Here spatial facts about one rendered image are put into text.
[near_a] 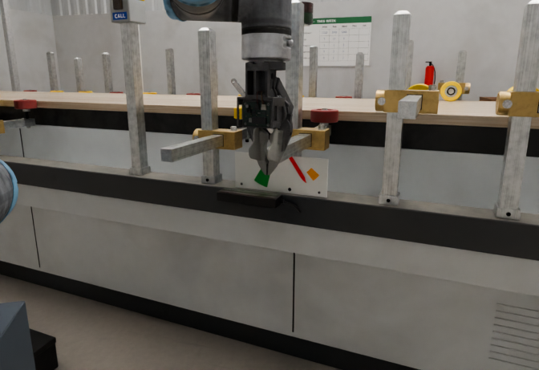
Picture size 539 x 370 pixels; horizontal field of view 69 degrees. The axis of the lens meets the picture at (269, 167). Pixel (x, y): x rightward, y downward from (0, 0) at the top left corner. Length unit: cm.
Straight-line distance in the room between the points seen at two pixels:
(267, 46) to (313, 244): 59
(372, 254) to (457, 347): 47
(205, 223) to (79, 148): 75
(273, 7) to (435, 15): 758
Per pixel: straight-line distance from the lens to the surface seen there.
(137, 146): 128
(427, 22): 822
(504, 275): 108
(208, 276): 156
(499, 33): 837
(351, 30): 821
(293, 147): 87
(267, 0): 72
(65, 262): 206
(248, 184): 108
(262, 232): 114
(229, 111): 132
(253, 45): 71
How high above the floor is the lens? 100
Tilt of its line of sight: 13 degrees down
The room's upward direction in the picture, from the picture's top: straight up
